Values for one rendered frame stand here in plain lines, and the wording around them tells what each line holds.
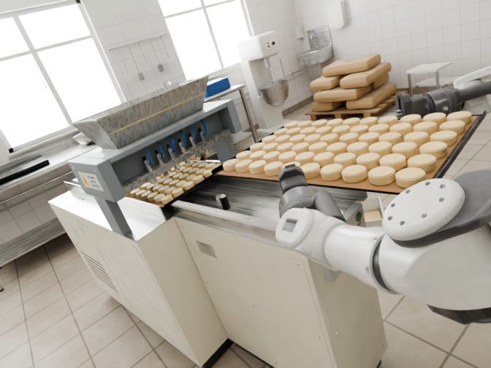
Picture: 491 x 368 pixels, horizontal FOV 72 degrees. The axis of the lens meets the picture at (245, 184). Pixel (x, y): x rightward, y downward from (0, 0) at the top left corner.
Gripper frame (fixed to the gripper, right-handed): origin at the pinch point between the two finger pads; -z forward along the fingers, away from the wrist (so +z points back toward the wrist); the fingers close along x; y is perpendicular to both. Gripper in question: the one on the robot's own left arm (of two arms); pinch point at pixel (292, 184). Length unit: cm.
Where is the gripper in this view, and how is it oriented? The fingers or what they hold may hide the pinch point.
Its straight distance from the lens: 78.9
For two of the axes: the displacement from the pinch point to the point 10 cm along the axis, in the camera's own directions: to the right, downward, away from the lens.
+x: -2.8, -8.8, -3.9
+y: -9.6, 2.7, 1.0
